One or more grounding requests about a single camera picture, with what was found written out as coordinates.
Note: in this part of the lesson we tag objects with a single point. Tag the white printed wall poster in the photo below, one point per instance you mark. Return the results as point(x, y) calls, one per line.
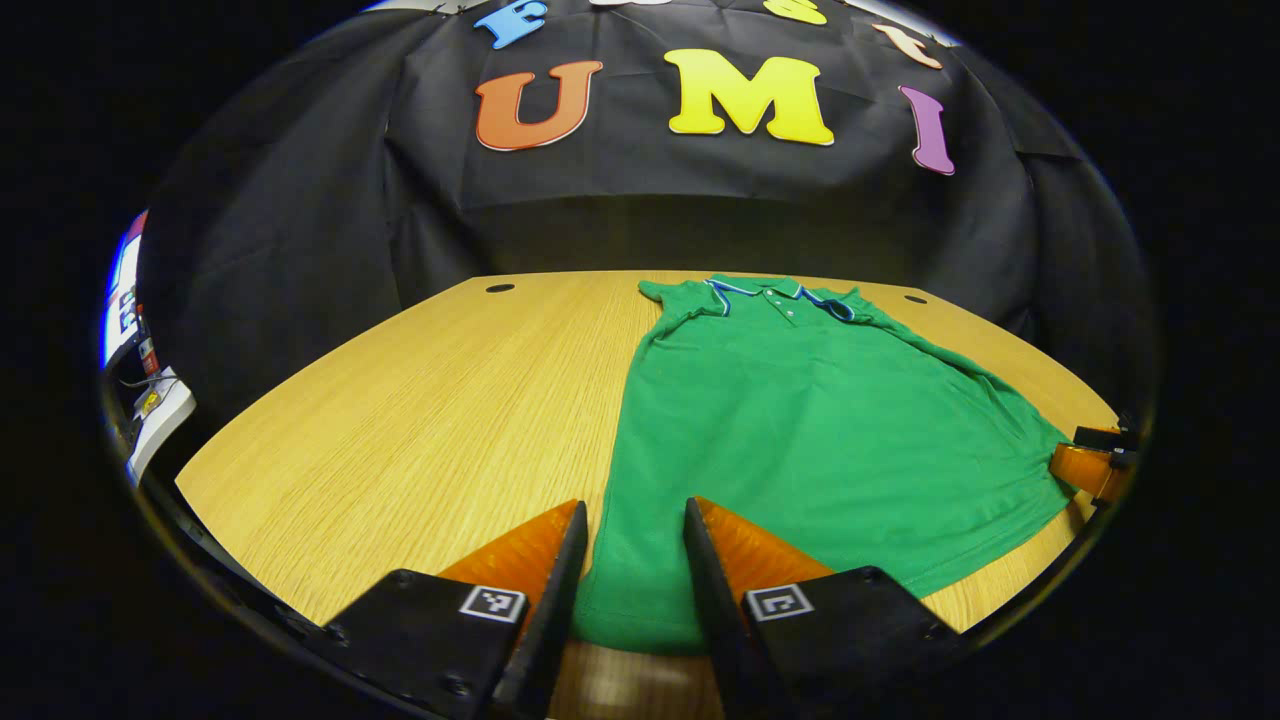
point(122, 300)

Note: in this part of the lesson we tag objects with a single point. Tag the green T-shirt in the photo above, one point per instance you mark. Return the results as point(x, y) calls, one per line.
point(820, 430)

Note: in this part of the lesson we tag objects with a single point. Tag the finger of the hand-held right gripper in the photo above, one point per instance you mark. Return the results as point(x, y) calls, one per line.
point(1085, 470)

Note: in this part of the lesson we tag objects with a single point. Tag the black backdrop cloth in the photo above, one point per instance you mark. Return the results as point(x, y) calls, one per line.
point(300, 250)

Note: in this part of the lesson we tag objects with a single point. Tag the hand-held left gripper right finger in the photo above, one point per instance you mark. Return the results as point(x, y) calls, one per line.
point(720, 625)

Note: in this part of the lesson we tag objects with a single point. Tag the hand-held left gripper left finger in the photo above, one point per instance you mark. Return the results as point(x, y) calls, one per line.
point(555, 630)

